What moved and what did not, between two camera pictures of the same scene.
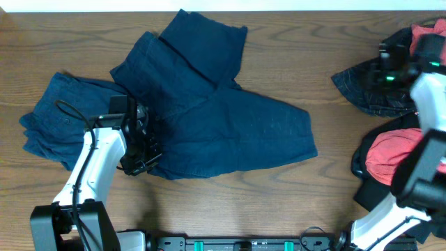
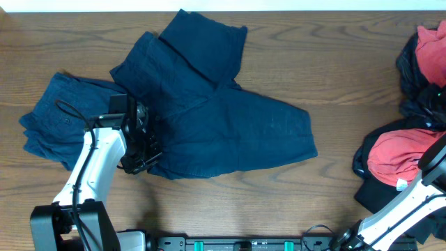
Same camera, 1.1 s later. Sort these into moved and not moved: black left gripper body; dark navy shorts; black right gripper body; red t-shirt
Moved: black right gripper body
Not moved: dark navy shorts; black left gripper body; red t-shirt
